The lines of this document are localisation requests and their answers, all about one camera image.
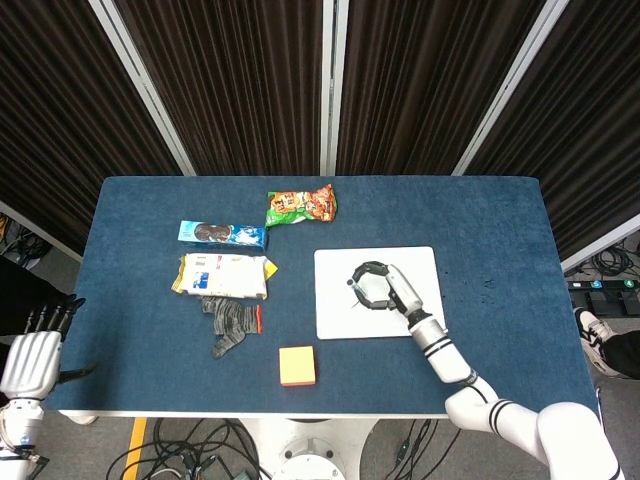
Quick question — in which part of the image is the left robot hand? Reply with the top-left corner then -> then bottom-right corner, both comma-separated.
0,296 -> 100,402

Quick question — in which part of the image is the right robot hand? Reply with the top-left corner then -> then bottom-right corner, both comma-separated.
348,259 -> 433,326

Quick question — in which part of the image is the white rectangular drawing board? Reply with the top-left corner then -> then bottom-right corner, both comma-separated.
313,245 -> 447,342

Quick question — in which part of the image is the blue table cloth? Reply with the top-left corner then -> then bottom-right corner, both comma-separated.
49,174 -> 602,420

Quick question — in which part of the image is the orange sticky note pad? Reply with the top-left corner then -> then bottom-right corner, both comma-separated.
278,345 -> 318,389

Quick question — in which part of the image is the green and orange snack bag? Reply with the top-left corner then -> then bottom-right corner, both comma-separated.
263,183 -> 339,230

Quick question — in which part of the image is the blue cookie box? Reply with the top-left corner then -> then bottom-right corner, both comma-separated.
177,219 -> 270,253

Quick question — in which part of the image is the grey sock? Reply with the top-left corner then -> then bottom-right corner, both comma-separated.
199,295 -> 265,360

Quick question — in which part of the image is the white and yellow snack package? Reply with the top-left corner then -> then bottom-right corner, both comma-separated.
170,252 -> 280,302

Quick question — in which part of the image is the white and black sneaker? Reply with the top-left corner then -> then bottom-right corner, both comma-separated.
573,306 -> 622,379

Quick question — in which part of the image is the black foot pedal unit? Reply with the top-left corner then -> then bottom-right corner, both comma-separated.
566,278 -> 640,317

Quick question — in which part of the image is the black trouser leg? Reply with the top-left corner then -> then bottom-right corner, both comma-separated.
597,328 -> 640,382

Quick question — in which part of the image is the white partition post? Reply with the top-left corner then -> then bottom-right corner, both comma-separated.
88,0 -> 198,177
0,198 -> 85,263
559,213 -> 640,275
451,0 -> 572,177
321,0 -> 350,177

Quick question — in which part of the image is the black cable with green light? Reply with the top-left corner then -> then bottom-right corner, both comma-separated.
392,419 -> 434,480

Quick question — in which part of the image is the black floor cable bundle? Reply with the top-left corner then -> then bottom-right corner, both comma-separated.
106,418 -> 264,480

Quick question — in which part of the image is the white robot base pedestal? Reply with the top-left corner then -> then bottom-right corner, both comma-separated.
238,417 -> 382,480

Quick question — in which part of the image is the white table frame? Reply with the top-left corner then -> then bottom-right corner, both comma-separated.
56,408 -> 452,421

